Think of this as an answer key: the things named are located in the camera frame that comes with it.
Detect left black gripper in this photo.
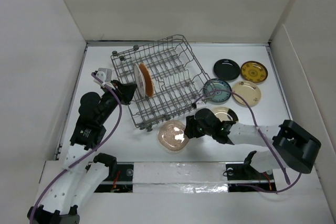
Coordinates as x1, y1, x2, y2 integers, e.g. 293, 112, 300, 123
98, 79, 137, 124

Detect white plate with red characters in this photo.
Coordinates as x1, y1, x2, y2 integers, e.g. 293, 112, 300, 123
133, 64, 146, 98

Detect brown translucent square plate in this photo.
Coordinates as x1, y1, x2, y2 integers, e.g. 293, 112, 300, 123
157, 120, 190, 154

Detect orange woven round plate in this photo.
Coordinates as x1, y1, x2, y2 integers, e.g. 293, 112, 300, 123
139, 63, 154, 98

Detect cream plate with gold centre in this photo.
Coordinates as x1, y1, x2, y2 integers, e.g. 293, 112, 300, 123
211, 106, 239, 122

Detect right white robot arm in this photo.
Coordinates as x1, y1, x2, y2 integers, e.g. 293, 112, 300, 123
184, 108, 321, 178

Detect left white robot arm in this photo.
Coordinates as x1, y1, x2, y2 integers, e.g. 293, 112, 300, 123
27, 80, 137, 223

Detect blue floral teal plate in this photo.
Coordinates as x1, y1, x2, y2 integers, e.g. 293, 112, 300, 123
203, 78, 232, 104

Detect cream plate with black print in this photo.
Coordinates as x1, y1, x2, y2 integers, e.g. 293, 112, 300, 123
232, 80, 261, 106

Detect black round plate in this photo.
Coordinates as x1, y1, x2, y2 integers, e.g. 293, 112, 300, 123
213, 59, 240, 81

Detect yellow and brown patterned plate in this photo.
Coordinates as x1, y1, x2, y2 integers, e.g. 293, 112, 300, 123
240, 61, 268, 83

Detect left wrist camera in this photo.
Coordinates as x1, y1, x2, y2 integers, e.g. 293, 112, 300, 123
93, 68, 112, 84

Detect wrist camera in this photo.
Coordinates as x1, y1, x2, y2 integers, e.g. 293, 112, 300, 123
93, 68, 112, 84
192, 100, 206, 110

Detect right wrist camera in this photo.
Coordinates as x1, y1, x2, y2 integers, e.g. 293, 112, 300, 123
192, 100, 206, 110

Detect grey wire dish rack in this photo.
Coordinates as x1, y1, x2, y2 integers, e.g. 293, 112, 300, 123
111, 35, 210, 131

